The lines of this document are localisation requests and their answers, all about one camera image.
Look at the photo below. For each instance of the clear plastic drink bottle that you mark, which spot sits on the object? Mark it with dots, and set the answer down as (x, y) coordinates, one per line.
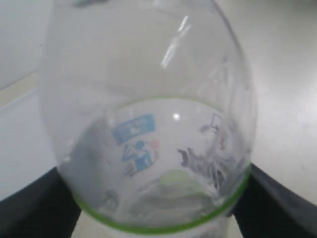
(151, 115)

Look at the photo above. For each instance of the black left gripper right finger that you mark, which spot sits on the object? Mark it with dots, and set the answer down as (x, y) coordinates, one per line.
(267, 209)

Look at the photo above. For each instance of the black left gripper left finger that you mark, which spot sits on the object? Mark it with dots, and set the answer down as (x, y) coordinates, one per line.
(43, 209)

